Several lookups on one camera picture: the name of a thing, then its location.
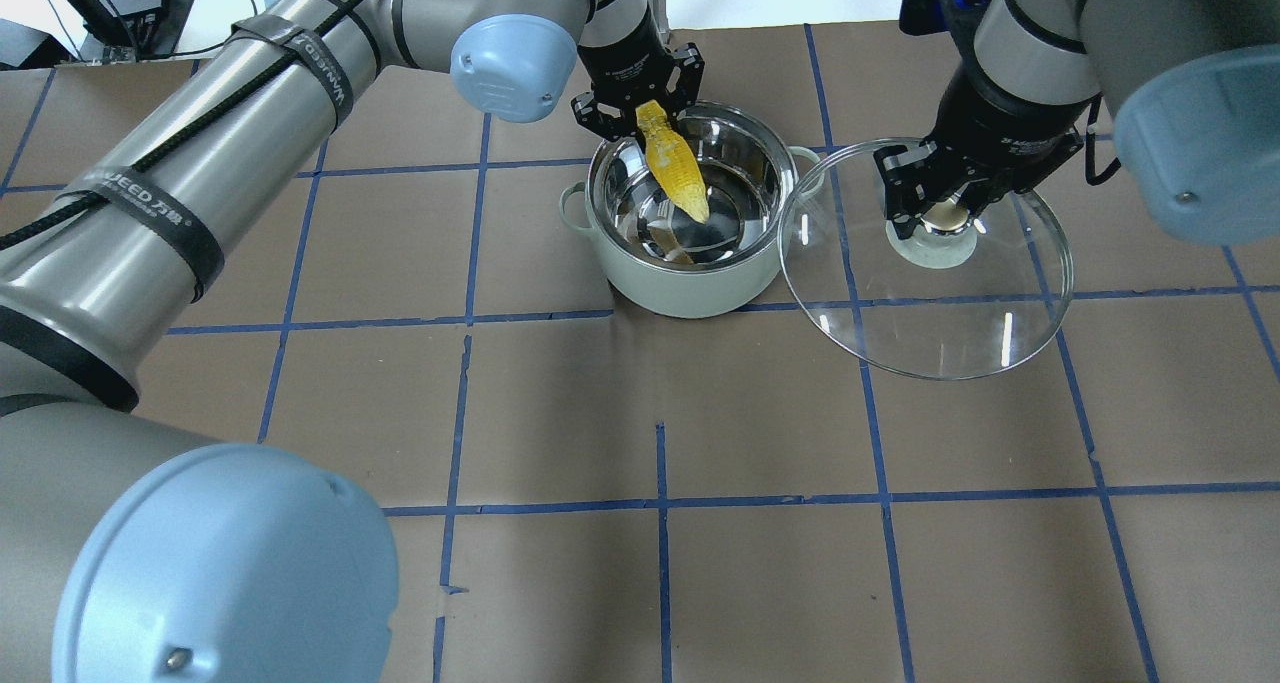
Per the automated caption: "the yellow corn cob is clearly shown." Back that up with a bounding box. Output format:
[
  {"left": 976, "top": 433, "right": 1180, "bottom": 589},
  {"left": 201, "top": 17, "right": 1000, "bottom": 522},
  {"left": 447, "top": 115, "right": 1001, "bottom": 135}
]
[{"left": 635, "top": 100, "right": 710, "bottom": 224}]

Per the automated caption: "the glass pot lid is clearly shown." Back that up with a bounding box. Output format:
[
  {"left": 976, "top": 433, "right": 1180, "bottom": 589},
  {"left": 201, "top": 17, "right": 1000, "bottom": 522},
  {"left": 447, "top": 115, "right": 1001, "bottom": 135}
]
[{"left": 777, "top": 139, "right": 1075, "bottom": 379}]

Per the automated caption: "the pale green steel pot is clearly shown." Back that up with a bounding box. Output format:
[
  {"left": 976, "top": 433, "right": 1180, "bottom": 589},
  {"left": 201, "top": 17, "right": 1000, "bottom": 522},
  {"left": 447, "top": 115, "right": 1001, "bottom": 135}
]
[{"left": 558, "top": 101, "right": 827, "bottom": 320}]

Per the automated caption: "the brown paper table mat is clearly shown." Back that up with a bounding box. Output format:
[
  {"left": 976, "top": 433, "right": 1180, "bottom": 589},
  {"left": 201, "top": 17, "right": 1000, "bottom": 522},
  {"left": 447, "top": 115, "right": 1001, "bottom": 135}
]
[{"left": 0, "top": 20, "right": 1280, "bottom": 683}]

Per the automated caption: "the grey box device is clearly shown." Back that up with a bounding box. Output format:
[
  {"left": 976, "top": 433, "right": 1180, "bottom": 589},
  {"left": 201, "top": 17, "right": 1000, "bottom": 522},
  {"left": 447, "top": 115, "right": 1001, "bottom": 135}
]
[{"left": 79, "top": 0, "right": 195, "bottom": 64}]

